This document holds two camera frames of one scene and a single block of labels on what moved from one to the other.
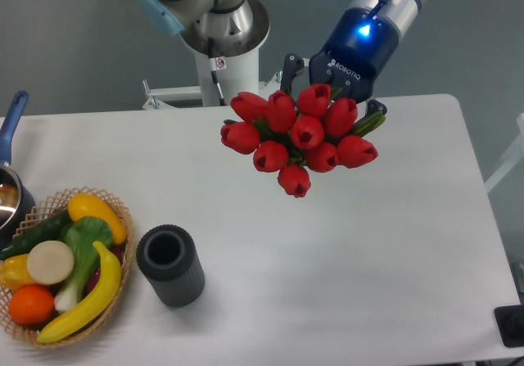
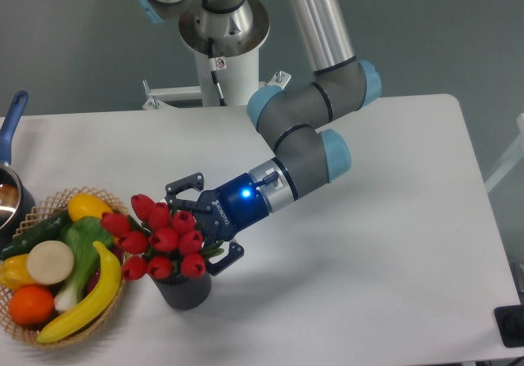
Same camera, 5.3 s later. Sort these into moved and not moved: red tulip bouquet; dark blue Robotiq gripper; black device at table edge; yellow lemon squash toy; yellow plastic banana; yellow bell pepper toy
Moved: red tulip bouquet; dark blue Robotiq gripper
Not moved: yellow plastic banana; yellow bell pepper toy; black device at table edge; yellow lemon squash toy
